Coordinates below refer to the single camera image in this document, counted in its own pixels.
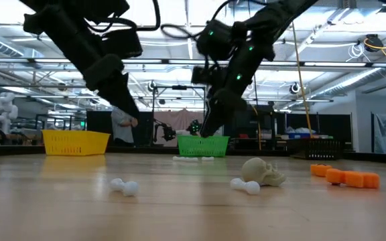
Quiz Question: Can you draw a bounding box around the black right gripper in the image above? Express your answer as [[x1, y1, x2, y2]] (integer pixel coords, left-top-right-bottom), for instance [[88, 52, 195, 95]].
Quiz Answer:
[[199, 85, 248, 139]]

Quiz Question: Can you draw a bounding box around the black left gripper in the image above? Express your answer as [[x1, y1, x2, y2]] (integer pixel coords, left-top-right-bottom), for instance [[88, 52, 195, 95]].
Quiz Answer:
[[82, 53, 141, 118]]

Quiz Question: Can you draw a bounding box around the small beige plastic skull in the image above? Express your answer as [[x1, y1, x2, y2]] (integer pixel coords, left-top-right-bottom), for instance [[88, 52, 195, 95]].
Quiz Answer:
[[240, 157, 287, 187]]

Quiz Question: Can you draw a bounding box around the white structural column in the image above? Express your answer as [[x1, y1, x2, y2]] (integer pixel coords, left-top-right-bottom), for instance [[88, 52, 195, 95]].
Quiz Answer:
[[205, 70, 233, 137]]

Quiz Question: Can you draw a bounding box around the green plastic basket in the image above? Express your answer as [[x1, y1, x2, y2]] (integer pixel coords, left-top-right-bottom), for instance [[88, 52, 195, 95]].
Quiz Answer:
[[177, 135, 231, 158]]

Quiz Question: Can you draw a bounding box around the person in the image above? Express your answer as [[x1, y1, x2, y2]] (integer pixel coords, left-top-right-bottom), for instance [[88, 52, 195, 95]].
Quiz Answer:
[[111, 106, 139, 147]]

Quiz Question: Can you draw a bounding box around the pink curtain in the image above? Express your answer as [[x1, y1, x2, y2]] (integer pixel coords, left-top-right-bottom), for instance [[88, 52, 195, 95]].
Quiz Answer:
[[153, 108, 206, 147]]

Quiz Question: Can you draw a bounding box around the black equipment cabinet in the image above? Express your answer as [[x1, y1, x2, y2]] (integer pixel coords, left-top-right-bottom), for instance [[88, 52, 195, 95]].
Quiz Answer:
[[231, 104, 275, 148]]

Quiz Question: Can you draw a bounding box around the black partition panel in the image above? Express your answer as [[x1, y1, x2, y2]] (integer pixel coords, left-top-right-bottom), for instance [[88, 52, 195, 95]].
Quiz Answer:
[[85, 110, 154, 149]]

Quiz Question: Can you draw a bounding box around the yellow plastic basket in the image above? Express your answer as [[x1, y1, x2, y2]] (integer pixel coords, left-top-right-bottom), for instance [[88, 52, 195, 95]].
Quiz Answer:
[[42, 129, 111, 157]]

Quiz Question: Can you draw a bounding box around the black plastic basket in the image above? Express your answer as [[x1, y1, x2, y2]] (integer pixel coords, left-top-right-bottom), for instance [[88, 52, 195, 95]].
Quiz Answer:
[[288, 138, 344, 161]]

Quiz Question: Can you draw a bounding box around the white robot figure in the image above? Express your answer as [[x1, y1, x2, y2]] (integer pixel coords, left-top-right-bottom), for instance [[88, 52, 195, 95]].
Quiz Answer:
[[0, 92, 19, 135]]

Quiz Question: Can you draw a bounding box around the long ceiling light strip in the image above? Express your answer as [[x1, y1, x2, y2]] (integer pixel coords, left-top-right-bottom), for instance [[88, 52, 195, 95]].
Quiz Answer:
[[0, 57, 386, 68]]

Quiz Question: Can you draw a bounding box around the long black hanging cable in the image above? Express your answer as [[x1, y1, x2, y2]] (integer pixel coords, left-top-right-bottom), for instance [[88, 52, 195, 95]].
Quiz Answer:
[[250, 75, 263, 151]]

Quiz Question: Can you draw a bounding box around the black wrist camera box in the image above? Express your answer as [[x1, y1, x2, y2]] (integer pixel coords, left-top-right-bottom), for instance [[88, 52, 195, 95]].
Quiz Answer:
[[190, 65, 228, 87], [101, 28, 144, 60]]

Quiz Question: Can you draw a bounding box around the thick black gripper cable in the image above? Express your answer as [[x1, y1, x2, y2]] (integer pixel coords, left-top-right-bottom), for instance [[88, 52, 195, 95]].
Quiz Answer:
[[84, 0, 162, 34], [161, 0, 234, 40]]

